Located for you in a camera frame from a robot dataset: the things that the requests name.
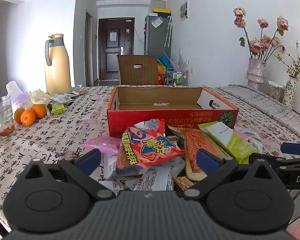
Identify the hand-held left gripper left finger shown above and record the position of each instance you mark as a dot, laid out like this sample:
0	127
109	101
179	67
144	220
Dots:
90	158

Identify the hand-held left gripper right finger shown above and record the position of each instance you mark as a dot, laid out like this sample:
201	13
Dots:
207	161

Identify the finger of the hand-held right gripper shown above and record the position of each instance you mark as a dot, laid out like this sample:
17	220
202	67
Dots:
296	149
290	162

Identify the green white snack packet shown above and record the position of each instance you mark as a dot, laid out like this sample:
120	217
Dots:
230	140

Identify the red cardboard box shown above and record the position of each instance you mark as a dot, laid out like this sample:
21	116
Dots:
190	116

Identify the red blue snack bag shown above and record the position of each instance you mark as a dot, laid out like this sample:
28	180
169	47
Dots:
145	150

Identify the calligraphy print tablecloth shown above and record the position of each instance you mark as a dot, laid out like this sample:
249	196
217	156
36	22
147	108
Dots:
65	135

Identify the grey quilted cloth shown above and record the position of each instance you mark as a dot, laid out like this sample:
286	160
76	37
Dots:
265	110

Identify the small green snack packet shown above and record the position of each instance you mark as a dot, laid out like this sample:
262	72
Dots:
58	108

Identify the glass storage jar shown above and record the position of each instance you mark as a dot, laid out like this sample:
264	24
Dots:
276	92

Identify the heap of small grey packets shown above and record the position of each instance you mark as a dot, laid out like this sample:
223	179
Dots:
61	98

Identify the small brown snack packet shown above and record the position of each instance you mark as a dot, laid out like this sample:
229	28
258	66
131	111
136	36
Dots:
81	92

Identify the orange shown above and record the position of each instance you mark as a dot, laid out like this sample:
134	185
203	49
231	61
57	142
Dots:
18	115
39	110
28	118

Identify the yellow blossom branches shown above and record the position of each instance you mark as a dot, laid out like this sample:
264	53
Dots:
297	66

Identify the pink ribbed vase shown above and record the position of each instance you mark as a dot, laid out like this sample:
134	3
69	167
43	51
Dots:
256	73

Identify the white tissue pack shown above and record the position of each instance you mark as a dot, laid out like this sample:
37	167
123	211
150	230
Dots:
21	101

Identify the wooden chair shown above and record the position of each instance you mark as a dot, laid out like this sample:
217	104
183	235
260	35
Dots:
130	76

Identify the small red box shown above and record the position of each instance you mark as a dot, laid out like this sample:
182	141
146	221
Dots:
161	79

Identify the clear drinking glass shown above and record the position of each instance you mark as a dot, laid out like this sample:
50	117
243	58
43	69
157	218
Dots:
2	117

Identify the yellow thermos jug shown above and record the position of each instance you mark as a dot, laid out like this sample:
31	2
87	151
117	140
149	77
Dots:
57	67

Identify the yellow bag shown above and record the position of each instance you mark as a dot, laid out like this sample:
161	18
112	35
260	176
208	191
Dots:
161	69

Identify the white feathery stems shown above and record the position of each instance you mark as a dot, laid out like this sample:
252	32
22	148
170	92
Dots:
181	61

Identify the dark brown door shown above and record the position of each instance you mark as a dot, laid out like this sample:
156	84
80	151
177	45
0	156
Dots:
110	55

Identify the blue plastic item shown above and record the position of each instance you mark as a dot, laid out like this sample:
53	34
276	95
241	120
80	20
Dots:
165	62

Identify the dried pink roses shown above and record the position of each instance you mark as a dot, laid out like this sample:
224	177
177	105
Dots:
256	46

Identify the grey refrigerator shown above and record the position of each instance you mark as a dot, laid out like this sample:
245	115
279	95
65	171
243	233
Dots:
152	40

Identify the white folded umbrella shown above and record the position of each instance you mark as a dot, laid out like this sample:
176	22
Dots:
168	32

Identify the paper note on refrigerator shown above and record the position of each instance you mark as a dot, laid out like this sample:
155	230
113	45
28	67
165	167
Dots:
157	23

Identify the white electrical panel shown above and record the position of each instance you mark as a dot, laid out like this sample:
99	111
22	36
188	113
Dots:
184	10

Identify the yellow box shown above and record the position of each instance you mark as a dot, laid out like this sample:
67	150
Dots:
162	11

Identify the white box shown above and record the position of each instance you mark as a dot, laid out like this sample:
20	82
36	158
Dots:
160	2

